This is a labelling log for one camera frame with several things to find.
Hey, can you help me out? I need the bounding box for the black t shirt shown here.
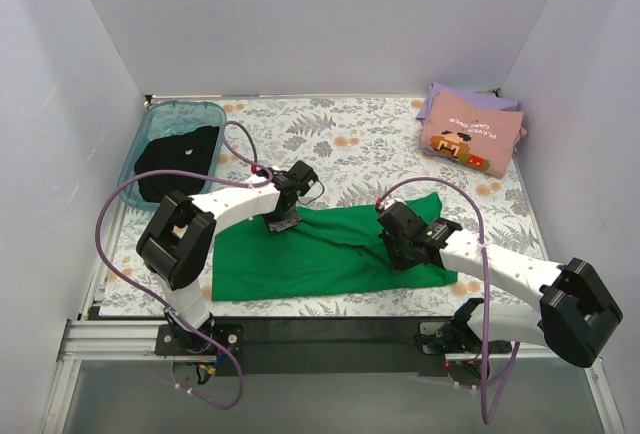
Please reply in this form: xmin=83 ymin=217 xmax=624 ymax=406
xmin=134 ymin=125 xmax=220 ymax=203

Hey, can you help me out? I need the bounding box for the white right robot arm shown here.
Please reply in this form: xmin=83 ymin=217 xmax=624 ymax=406
xmin=376 ymin=200 xmax=623 ymax=368

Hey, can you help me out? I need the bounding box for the blue plastic basket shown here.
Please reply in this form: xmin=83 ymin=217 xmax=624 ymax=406
xmin=118 ymin=100 xmax=227 ymax=211

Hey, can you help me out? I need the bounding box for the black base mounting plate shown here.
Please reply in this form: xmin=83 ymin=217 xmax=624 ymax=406
xmin=154 ymin=316 xmax=494 ymax=378

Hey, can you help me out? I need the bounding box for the lavender folded t shirt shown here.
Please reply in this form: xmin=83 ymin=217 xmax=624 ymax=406
xmin=417 ymin=83 xmax=527 ymax=159

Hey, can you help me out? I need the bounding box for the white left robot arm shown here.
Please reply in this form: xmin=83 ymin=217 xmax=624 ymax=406
xmin=136 ymin=161 xmax=319 ymax=355

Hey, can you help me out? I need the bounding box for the green t shirt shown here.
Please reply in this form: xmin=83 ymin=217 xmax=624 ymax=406
xmin=212 ymin=205 xmax=458 ymax=302

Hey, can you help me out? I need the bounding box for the aluminium frame rail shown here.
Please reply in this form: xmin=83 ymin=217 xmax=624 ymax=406
xmin=43 ymin=320 xmax=624 ymax=433

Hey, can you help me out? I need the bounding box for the pink folded t shirt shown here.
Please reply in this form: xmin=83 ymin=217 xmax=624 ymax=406
xmin=420 ymin=92 xmax=526 ymax=178

